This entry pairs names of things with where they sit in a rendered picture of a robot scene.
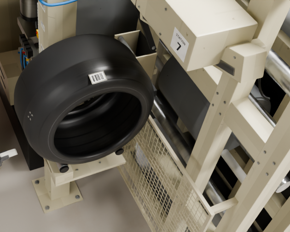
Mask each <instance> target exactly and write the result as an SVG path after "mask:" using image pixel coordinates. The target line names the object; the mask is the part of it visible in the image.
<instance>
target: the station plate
mask: <svg viewBox="0 0 290 232"><path fill-rule="evenodd" d="M170 46H171V47H172V49H173V50H174V51H175V52H176V54H177V55H178V56H179V58H180V59H181V60H182V61H183V62H184V60H185V56H186V52H187V49H188V46H189V43H188V42H187V40H186V39H185V38H184V37H183V36H182V34H181V33H180V32H179V31H178V30H177V29H176V27H175V28H174V33H173V37H172V40H171V44H170Z"/></svg>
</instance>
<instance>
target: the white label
mask: <svg viewBox="0 0 290 232"><path fill-rule="evenodd" d="M89 78H90V80H91V82H92V84H95V83H98V82H102V81H105V80H107V78H106V76H105V74H104V71H100V72H97V73H93V74H90V75H89Z"/></svg>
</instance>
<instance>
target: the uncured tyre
mask: <svg viewBox="0 0 290 232"><path fill-rule="evenodd" d="M100 71H104V74H105V76H106V78H107V80H105V81H102V82H98V83H95V84H92V82H91V80H90V78H89V75H90V74H93V73H97V72H100ZM22 79H23V80H22ZM23 81H24V82H23ZM24 83H25V85H26V87H25V85H24ZM26 88H27V89H26ZM91 98H92V99H91ZM89 99H91V100H89ZM87 100H89V101H87ZM85 101H87V102H86V103H84V104H81V103H83V102H85ZM153 103H154V88H153V85H152V82H151V79H150V77H149V76H148V74H147V73H146V71H145V70H144V69H143V67H142V66H141V64H140V63H139V61H138V60H137V58H136V57H135V56H134V54H133V53H132V52H131V50H130V49H129V48H128V47H127V46H126V45H124V44H123V43H121V42H120V41H119V40H117V39H115V38H113V37H110V36H107V35H100V34H84V35H77V36H73V37H70V38H67V39H64V40H61V41H58V42H56V43H54V44H52V45H51V46H49V47H47V48H46V49H44V50H43V51H42V52H40V53H39V54H38V55H37V56H35V57H34V58H33V59H32V60H31V61H30V62H29V63H28V64H27V66H26V67H25V68H24V70H23V71H22V73H21V74H20V76H19V78H18V80H17V83H16V86H15V90H14V108H15V112H16V114H17V116H18V119H19V121H20V124H21V126H22V128H23V131H24V133H25V136H26V138H27V140H28V143H29V144H30V146H31V147H32V148H33V149H34V151H35V152H36V153H37V154H38V155H40V156H41V157H42V158H44V159H46V160H49V161H52V162H58V163H63V164H82V163H87V162H92V161H95V160H98V159H101V158H103V157H105V156H107V155H109V154H111V153H113V152H115V151H117V150H118V149H120V148H122V147H123V146H124V145H126V144H127V143H128V142H129V141H131V140H132V139H133V138H134V137H135V136H136V135H137V134H138V133H139V132H140V130H141V129H142V128H143V126H144V125H145V123H146V122H147V120H148V118H149V115H150V113H151V109H152V107H153ZM80 104H81V105H80ZM30 110H31V112H32V113H33V114H34V116H33V118H32V121H31V122H30V121H29V119H28V118H27V116H28V113H29V111H30Z"/></svg>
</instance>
